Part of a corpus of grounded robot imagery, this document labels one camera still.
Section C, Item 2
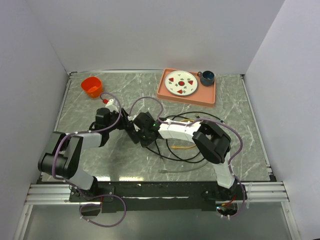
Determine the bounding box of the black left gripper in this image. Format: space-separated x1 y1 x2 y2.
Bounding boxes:
106 108 135 133

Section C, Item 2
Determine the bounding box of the black ethernet cable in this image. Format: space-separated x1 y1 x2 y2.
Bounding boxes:
146 111 226 163

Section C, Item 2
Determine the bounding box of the yellow ethernet cable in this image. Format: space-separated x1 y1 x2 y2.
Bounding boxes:
171 119 198 151

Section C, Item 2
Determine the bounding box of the black network switch box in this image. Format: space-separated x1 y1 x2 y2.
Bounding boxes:
127 127 143 144

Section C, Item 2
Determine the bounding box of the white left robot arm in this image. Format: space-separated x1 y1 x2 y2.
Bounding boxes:
37 107 132 201

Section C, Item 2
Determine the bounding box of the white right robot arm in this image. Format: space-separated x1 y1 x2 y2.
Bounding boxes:
132 112 237 200

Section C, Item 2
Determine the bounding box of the orange plastic cup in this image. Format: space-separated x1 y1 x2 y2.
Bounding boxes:
80 76 103 99

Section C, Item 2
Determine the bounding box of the white strawberry pattern plate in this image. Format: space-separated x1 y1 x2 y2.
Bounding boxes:
164 70 198 97

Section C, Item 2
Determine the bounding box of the salmon pink tray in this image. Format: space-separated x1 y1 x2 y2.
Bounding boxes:
156 68 216 108

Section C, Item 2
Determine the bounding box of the dark blue mug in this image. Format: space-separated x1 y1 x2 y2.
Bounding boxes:
197 70 215 87

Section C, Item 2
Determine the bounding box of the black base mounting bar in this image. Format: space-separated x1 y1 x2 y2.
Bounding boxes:
69 181 248 213

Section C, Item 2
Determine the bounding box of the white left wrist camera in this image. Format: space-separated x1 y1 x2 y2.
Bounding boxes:
102 98 120 113

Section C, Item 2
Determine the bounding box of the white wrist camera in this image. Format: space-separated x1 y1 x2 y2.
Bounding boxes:
127 114 140 132
102 98 120 113

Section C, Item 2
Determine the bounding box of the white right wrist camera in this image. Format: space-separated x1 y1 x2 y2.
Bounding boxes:
127 114 140 132

